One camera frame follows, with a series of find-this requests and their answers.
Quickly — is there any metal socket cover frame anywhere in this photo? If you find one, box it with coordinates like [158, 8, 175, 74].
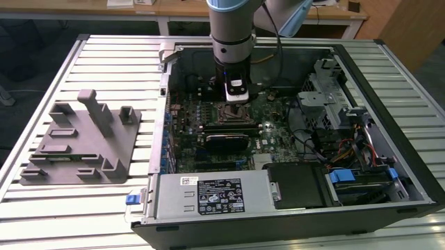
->
[218, 104, 250, 122]

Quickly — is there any CPU socket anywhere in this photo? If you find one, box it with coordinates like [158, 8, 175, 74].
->
[215, 103, 251, 123]

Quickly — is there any green motherboard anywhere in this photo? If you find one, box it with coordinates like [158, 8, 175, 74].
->
[166, 88, 315, 174]

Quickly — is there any black graphics card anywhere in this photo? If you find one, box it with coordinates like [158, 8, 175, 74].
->
[205, 134, 250, 153]

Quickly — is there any silver metal drive cage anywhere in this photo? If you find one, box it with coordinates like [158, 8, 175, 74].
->
[297, 58, 352, 131]

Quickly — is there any grey parts rack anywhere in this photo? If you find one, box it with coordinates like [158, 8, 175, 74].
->
[19, 89, 143, 186]

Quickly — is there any black plastic drive cover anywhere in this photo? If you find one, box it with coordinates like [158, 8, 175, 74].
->
[262, 162, 340, 210]

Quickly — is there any silver power supply unit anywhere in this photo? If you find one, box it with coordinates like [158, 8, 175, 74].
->
[152, 170, 279, 219]

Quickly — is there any wooden desk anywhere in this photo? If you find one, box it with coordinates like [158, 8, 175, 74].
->
[0, 0, 370, 40]

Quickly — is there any hard disk in blue carrier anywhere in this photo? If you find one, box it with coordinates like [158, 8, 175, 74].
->
[326, 167, 401, 206]

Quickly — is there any green RAM stick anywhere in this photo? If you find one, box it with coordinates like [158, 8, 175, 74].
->
[44, 155, 88, 161]

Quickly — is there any wooden cabinet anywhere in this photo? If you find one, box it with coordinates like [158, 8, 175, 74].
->
[356, 0, 445, 76]

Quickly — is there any black open PC case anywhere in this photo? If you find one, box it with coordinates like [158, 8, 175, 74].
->
[130, 39, 445, 250]

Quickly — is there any grey metal leg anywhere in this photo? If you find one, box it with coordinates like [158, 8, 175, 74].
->
[0, 82, 16, 107]

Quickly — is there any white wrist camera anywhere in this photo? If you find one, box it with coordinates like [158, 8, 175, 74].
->
[225, 74, 251, 105]

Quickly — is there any copper coloured cable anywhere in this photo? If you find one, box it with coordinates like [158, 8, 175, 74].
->
[251, 54, 275, 65]

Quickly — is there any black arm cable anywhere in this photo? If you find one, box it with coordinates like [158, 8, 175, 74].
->
[261, 4, 290, 88]

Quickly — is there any red wire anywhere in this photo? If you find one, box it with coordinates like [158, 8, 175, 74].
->
[338, 139, 380, 168]

